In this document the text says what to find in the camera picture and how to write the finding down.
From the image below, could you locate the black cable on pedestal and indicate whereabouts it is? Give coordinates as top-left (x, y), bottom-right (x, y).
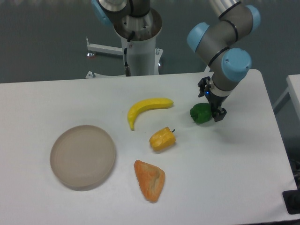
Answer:
top-left (123, 31), bottom-right (135, 77)

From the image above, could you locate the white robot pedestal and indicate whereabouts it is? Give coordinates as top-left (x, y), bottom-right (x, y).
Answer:
top-left (84, 8), bottom-right (164, 79)

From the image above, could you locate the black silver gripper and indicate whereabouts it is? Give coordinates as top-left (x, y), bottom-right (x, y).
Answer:
top-left (198, 76), bottom-right (232, 122)

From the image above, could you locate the yellow toy pepper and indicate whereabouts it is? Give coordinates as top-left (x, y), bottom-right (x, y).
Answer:
top-left (149, 127), bottom-right (176, 151)

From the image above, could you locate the beige round plate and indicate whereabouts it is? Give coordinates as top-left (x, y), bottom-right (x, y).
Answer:
top-left (50, 125), bottom-right (116, 191)

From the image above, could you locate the black box at table edge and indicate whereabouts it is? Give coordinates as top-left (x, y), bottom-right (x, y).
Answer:
top-left (282, 189), bottom-right (300, 215)

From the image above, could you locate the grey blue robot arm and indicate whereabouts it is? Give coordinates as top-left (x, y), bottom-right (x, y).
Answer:
top-left (91, 0), bottom-right (261, 121)

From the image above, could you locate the yellow toy banana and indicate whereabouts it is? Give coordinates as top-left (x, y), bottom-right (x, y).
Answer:
top-left (127, 97), bottom-right (174, 131)

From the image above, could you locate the orange toy bread slice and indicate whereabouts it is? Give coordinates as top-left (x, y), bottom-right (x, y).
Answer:
top-left (134, 160), bottom-right (165, 203)

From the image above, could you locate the green toy pepper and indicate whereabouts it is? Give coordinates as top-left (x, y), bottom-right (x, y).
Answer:
top-left (190, 103), bottom-right (212, 124)

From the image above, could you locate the white side table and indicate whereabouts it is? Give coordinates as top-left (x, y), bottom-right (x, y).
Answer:
top-left (272, 74), bottom-right (300, 118)

